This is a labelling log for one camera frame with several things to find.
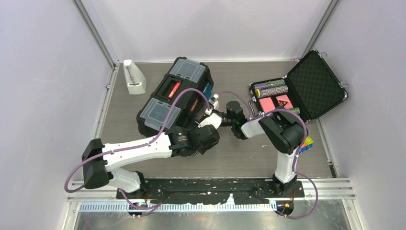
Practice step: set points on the pink card deck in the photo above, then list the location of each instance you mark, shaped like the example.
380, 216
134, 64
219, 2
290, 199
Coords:
267, 104

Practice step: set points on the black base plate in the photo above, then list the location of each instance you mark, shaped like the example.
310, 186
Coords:
212, 191

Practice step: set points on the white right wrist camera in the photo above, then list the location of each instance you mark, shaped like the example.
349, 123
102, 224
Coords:
214, 102

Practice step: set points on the poker chip row green red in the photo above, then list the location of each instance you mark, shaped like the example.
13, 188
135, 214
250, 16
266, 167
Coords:
295, 110

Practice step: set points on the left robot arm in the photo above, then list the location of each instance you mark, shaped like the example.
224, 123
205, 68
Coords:
103, 163

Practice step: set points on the blue orange small object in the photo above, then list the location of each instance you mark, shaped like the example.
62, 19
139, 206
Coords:
307, 145

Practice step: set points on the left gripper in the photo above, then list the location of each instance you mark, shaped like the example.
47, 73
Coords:
202, 151

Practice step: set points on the black aluminium poker chip case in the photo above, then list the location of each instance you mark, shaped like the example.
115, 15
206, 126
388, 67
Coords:
313, 87

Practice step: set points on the white metronome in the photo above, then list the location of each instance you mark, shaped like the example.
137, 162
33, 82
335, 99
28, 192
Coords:
135, 79

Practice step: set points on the red card deck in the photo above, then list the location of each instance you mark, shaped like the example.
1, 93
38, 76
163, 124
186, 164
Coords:
284, 101

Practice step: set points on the black plastic toolbox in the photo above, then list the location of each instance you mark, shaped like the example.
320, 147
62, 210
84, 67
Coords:
184, 73

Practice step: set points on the poker chip row top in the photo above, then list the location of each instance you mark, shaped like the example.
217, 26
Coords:
270, 84

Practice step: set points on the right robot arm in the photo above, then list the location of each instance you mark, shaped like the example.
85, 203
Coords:
284, 129

